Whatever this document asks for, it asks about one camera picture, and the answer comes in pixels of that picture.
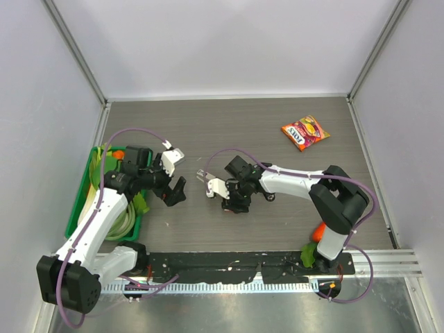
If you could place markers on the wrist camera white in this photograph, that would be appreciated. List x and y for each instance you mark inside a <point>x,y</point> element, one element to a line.
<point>170,159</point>
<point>217,187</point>

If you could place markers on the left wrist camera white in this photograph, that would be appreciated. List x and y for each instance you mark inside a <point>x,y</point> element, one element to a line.
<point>170,159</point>

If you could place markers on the small orange toy vegetable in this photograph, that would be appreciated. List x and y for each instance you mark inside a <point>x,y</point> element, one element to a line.
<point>119,154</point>

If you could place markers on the orange candy bag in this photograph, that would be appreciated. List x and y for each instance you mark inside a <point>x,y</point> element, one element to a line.
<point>305,132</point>

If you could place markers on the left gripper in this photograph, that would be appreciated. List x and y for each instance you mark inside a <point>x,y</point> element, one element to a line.
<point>177,193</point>

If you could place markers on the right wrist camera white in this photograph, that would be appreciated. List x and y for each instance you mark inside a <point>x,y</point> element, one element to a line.
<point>217,187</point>

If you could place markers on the green plastic tray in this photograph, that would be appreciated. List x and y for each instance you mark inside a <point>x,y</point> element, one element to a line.
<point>126,226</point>

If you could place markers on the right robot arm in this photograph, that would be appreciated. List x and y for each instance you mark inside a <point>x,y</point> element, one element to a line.
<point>339,202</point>

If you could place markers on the orange toy carrot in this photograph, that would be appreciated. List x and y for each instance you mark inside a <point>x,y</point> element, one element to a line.
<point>317,234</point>

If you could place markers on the white slotted cable duct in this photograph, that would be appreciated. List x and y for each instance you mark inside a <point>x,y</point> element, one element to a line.
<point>256,286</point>

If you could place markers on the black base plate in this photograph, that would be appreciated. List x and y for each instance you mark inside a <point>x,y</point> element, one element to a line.
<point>275,267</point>

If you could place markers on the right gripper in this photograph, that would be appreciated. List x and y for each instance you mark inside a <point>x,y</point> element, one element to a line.
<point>234,205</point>

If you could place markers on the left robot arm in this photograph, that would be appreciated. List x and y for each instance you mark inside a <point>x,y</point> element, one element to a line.
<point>74,276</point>

